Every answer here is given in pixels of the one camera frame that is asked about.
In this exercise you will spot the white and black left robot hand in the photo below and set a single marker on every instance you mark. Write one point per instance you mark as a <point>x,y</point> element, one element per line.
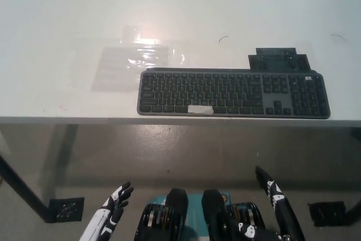
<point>101,221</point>

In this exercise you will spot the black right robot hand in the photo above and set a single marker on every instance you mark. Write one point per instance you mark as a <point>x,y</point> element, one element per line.
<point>285,218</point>

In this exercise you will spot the black ribbed robot body block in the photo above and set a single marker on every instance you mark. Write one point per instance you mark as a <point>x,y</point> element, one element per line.
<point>166,215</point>
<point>222,215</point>

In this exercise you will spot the dark grey full-size keyboard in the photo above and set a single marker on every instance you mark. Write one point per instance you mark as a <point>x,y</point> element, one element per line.
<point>231,91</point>

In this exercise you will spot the black device behind keyboard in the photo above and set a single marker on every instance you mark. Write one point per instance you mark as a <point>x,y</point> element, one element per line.
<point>277,60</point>

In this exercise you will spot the black floor foot plate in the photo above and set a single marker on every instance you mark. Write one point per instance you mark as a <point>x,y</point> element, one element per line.
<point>327,214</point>
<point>67,210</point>

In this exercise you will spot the black table leg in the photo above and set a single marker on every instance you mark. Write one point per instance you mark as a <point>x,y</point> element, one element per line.
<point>25,187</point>

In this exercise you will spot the white tape strip on spacebar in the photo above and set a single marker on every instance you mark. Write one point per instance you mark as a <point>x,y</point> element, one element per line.
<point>199,109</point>

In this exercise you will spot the translucent grey plastic sheet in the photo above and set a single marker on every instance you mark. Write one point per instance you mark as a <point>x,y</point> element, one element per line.
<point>118,71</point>

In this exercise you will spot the shiny clear tape piece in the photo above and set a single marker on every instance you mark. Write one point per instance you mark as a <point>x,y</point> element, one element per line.
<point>146,37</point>

